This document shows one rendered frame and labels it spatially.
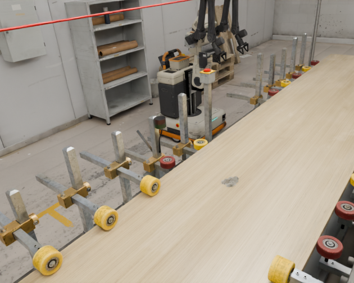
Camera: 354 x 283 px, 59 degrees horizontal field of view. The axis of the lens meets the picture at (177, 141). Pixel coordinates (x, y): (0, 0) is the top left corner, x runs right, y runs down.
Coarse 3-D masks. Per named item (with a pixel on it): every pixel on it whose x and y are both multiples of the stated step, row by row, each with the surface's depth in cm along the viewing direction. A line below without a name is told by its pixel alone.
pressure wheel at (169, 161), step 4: (168, 156) 165; (160, 160) 162; (164, 160) 162; (168, 160) 162; (172, 160) 161; (160, 164) 162; (164, 164) 159; (168, 164) 159; (172, 164) 160; (164, 168) 161; (168, 168) 160
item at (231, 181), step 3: (231, 177) 144; (234, 177) 144; (237, 177) 144; (222, 180) 143; (225, 180) 141; (228, 180) 141; (231, 180) 141; (234, 180) 141; (237, 180) 142; (222, 183) 141; (225, 183) 141; (228, 183) 141; (231, 183) 139; (234, 183) 140; (228, 186) 139; (231, 186) 139
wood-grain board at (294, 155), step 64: (320, 64) 302; (256, 128) 189; (320, 128) 183; (192, 192) 137; (256, 192) 134; (320, 192) 132; (64, 256) 110; (128, 256) 108; (192, 256) 106; (256, 256) 104
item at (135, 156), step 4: (124, 148) 186; (128, 152) 181; (132, 152) 181; (128, 156) 181; (132, 156) 179; (136, 156) 176; (140, 156) 176; (144, 156) 176; (136, 160) 178; (140, 160) 175; (144, 160) 173; (156, 164) 168; (156, 168) 169; (160, 168) 167; (172, 168) 164; (168, 172) 163
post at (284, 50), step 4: (284, 48) 278; (284, 52) 279; (284, 56) 280; (284, 60) 282; (284, 64) 284; (280, 68) 287; (284, 68) 286; (280, 72) 289; (284, 72) 289; (280, 76) 290
